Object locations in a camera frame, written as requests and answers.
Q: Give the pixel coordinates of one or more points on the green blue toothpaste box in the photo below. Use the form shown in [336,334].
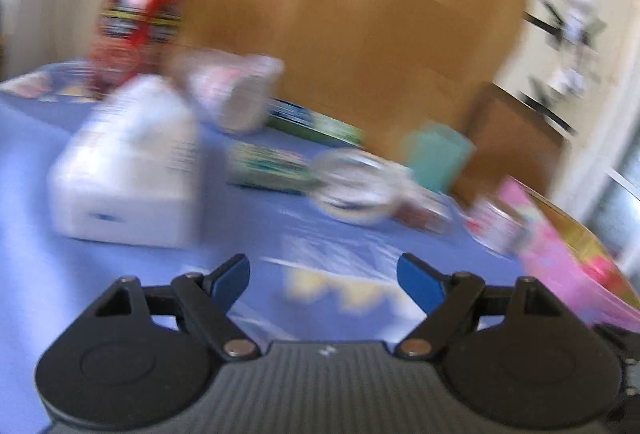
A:
[315,124]

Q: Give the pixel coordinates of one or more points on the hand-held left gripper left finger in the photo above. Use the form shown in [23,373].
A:
[232,279]

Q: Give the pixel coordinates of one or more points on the white window frame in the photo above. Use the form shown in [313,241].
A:
[620,209]

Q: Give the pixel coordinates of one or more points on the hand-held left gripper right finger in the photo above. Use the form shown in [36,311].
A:
[417,285]

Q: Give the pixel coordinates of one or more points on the teal plastic mug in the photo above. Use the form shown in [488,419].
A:
[437,157]

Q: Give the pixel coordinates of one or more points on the wooden board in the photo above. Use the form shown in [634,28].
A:
[350,14]

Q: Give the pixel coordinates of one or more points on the blue printed blanket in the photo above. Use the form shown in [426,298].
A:
[30,274]

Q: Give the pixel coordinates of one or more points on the clear keyring packet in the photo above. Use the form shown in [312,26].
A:
[357,189]

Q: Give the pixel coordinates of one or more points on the red printed carton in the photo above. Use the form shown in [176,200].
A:
[137,24]

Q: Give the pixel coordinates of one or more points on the green flat packet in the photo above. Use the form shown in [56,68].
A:
[270,167]

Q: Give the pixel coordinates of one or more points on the white rectangular box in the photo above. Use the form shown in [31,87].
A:
[130,174]

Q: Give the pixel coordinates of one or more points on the white blue small packet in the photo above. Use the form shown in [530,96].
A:
[495,224]

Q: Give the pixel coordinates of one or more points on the printed paper cup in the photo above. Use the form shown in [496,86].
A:
[235,94]

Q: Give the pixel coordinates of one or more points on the pink tin box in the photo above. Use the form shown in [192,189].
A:
[560,254]

